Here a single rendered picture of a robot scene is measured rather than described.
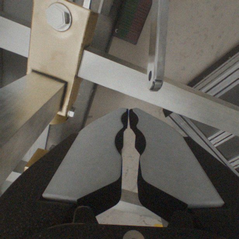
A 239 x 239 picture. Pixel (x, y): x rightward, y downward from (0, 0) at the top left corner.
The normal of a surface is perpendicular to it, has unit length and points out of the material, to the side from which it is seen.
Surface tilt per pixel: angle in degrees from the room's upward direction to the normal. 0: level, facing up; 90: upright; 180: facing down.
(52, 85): 90
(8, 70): 0
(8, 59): 0
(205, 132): 0
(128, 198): 90
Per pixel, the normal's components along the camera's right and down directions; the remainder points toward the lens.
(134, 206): -0.04, 0.50
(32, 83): 0.36, -0.80
